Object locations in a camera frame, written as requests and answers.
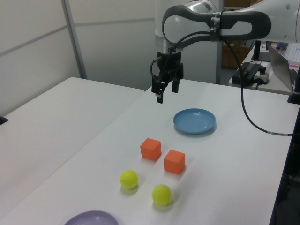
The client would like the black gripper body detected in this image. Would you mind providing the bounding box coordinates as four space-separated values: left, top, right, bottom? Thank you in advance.
156 50 183 76

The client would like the orange foam cube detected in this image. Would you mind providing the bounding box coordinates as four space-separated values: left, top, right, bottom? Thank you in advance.
140 137 162 161
164 149 186 175

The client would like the yellow tennis ball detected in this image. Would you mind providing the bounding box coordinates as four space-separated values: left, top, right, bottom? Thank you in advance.
151 184 173 206
120 169 139 189

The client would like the blue plastic plate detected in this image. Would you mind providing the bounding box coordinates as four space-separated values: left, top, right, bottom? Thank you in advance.
172 108 218 136

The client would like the black power box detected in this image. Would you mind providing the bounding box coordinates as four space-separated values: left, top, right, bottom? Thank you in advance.
232 62 261 84

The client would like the emergency stop button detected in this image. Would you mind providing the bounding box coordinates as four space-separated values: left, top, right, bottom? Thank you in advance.
256 66 270 84

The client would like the black monitor stand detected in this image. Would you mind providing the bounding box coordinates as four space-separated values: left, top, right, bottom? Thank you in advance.
252 40 272 62

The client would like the white background desk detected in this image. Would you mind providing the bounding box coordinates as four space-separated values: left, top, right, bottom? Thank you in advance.
228 46 294 96

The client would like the grey laptop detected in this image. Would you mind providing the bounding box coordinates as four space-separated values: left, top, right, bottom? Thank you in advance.
267 42 300 93

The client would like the white keyboard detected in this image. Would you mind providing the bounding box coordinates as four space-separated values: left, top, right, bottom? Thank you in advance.
286 43 300 64

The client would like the purple plastic plate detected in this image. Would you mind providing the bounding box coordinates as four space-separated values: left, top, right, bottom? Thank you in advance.
64 210 119 225

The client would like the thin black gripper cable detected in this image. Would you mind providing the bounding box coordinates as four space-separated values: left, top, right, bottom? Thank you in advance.
150 55 165 82

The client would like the grey partition post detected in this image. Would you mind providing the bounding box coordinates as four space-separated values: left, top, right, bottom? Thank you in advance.
215 41 226 85

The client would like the grey cable strap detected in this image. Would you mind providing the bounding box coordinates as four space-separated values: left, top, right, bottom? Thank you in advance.
210 11 223 43

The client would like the long black arm cable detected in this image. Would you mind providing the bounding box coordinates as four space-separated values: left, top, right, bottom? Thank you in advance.
161 30 294 137

